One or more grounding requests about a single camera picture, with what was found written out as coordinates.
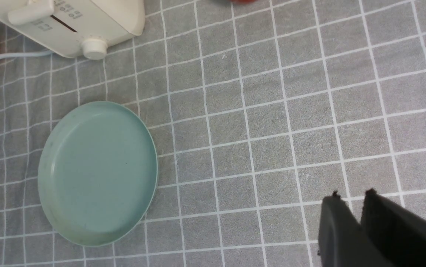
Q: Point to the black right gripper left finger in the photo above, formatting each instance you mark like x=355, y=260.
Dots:
x=342, y=241

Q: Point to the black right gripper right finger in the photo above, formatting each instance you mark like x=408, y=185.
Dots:
x=398, y=234

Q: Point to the grey checked tablecloth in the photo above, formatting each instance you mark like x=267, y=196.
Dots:
x=257, y=112

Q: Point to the light green round plate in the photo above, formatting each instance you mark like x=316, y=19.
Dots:
x=97, y=174

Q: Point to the red apple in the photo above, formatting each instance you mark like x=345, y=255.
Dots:
x=236, y=2

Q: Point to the white two-slot toaster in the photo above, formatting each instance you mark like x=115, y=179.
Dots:
x=72, y=28

